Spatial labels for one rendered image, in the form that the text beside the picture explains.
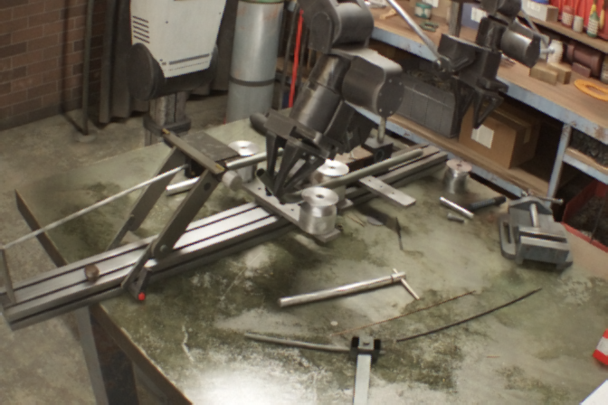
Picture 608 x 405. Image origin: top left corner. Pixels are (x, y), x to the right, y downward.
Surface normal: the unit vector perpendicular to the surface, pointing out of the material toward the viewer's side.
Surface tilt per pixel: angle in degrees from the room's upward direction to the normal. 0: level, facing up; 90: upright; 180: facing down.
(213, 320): 0
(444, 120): 90
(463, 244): 0
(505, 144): 90
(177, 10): 90
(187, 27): 90
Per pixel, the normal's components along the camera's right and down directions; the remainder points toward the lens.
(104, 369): 0.69, 0.39
